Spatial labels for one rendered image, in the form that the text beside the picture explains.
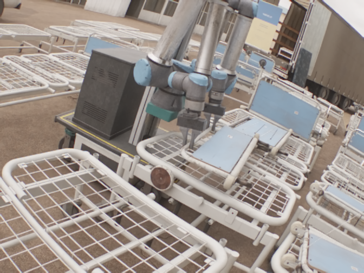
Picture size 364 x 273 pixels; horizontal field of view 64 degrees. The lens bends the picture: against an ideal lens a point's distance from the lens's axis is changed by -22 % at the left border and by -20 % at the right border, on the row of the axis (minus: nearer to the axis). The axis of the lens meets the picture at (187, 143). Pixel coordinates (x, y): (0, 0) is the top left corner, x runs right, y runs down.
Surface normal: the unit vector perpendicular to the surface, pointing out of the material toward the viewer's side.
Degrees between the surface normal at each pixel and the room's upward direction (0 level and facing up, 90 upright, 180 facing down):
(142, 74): 95
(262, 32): 91
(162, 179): 90
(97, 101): 90
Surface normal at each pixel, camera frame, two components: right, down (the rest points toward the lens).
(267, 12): -0.47, 0.14
